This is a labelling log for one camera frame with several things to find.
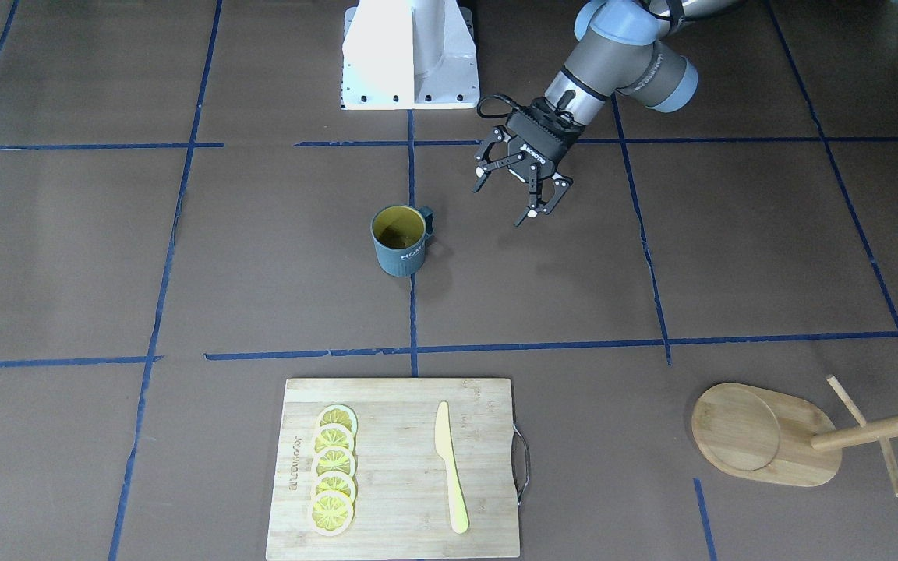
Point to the dark green HOME mug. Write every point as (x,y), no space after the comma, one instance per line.
(400,234)

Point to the bamboo cutting board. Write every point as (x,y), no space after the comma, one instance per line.
(401,511)

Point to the yellow plastic knife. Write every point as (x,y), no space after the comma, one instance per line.
(457,510)

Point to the wooden cup storage rack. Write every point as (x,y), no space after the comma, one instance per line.
(767,436)

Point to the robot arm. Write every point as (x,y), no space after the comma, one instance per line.
(620,52)

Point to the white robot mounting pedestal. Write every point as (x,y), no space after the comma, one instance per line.
(409,55)

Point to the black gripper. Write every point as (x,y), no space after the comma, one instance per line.
(528,158)

